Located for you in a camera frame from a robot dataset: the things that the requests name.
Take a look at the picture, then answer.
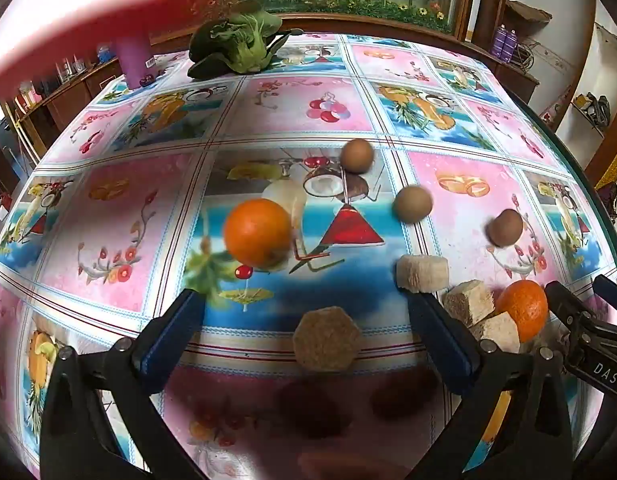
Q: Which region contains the red box tray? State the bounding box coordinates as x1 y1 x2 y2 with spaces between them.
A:
0 0 289 96

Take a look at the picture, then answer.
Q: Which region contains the cluttered wall shelf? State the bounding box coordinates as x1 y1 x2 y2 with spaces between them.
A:
571 91 611 136

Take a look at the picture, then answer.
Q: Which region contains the purple water bottle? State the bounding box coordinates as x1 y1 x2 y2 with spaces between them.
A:
113 35 152 90

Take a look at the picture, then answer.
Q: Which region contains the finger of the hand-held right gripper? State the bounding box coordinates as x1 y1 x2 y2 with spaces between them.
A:
545 281 596 341
593 275 617 331

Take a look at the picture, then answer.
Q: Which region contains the small cut pale cane piece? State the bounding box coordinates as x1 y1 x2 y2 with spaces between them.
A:
468 311 521 354
442 279 496 328

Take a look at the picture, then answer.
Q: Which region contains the fruit print tablecloth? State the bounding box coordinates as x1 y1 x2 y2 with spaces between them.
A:
0 30 617 480

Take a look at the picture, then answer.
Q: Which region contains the orange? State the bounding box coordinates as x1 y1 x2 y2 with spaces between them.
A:
495 280 549 343
223 199 294 268

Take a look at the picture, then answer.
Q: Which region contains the large hexagonal pale cane piece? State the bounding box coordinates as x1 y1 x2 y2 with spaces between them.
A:
293 306 362 373

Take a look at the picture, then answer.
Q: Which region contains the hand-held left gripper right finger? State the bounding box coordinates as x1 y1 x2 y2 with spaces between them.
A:
407 291 574 480

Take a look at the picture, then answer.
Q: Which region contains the brown longan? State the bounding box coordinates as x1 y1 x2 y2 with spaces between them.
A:
487 208 524 247
339 138 375 175
392 185 434 224

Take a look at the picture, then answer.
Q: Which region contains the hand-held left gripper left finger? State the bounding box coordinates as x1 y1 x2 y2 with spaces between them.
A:
41 288 209 480

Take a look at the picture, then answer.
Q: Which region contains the green bok choy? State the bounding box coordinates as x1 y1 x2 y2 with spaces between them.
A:
187 2 304 80

